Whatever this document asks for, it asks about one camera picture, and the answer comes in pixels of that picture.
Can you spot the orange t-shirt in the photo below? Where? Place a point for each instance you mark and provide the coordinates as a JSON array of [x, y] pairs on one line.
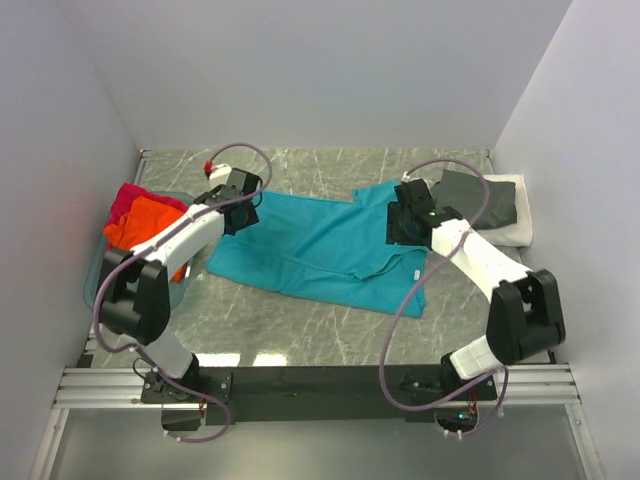
[[145, 219]]

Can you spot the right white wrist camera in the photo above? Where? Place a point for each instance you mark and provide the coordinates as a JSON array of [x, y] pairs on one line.
[[406, 177]]

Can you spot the teal t-shirt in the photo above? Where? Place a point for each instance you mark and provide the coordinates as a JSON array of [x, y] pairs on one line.
[[323, 250]]

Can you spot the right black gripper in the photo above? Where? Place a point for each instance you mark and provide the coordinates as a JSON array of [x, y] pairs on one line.
[[393, 234]]

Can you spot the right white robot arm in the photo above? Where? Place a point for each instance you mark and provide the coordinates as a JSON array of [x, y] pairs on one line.
[[525, 314]]

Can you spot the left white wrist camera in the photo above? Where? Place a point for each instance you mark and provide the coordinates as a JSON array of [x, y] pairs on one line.
[[217, 171]]

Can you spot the translucent blue plastic basin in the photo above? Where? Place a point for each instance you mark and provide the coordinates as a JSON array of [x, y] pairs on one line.
[[176, 290]]

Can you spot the magenta t-shirt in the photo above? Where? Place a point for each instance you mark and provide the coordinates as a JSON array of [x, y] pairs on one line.
[[129, 192]]

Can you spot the folded white t-shirt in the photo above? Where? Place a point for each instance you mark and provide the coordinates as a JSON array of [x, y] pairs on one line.
[[521, 233]]

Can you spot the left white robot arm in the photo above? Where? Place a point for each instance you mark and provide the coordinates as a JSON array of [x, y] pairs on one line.
[[133, 298]]

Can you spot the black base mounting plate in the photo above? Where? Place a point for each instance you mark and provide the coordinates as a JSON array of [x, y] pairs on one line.
[[306, 393]]

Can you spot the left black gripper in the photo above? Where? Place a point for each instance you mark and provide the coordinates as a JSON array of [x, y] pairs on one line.
[[253, 219]]

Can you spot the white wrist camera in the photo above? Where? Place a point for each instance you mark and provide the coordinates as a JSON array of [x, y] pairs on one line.
[[406, 177], [217, 171]]

